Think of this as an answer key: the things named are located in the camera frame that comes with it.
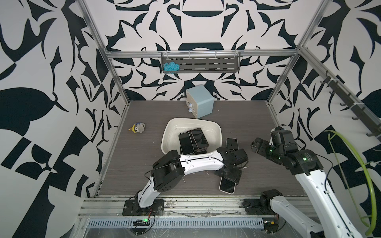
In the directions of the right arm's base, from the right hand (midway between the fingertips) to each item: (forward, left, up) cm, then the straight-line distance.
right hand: (256, 145), depth 72 cm
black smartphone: (+14, +26, -16) cm, 34 cm away
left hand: (-9, +11, -16) cm, 21 cm away
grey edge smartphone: (+10, +34, -16) cm, 39 cm away
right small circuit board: (-31, -5, -23) cm, 39 cm away
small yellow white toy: (+22, +66, -16) cm, 72 cm away
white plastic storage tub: (+24, +44, -19) cm, 54 cm away
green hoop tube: (-32, -29, +2) cm, 43 cm away
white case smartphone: (-15, +14, -16) cm, 26 cm away
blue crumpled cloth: (+46, +43, +13) cm, 65 cm away
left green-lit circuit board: (-29, +54, -23) cm, 66 cm away
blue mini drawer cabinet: (+35, +26, -6) cm, 44 cm away
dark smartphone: (+13, +5, -23) cm, 27 cm away
